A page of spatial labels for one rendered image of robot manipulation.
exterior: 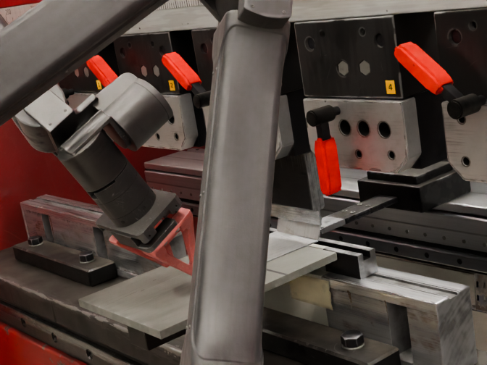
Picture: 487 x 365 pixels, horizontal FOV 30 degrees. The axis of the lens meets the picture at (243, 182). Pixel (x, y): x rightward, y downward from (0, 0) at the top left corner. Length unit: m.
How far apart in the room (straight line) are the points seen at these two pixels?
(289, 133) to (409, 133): 0.20
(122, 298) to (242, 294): 0.40
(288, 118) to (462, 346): 0.33
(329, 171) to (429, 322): 0.20
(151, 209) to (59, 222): 0.73
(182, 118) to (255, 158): 0.53
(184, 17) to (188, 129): 0.16
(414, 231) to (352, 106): 0.42
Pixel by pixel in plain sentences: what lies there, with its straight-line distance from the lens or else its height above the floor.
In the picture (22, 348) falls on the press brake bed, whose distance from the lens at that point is 1.75.
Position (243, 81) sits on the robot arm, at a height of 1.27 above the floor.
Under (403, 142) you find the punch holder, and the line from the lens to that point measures 0.95.
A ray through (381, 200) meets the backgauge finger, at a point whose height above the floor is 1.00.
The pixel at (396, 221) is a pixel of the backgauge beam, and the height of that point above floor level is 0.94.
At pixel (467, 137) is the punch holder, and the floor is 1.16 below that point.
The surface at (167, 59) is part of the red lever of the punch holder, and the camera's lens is 1.18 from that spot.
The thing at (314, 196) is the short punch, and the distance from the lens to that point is 1.13.
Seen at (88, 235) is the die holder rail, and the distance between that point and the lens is 1.63.
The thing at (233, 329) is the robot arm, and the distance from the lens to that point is 0.69.
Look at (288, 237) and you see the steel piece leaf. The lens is 1.19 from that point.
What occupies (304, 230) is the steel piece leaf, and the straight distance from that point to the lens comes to 1.18.
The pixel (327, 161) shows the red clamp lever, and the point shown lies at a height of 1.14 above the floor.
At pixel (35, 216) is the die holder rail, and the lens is 1.81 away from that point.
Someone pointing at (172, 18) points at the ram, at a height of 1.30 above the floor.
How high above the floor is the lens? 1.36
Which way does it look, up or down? 14 degrees down
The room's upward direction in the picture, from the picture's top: 9 degrees counter-clockwise
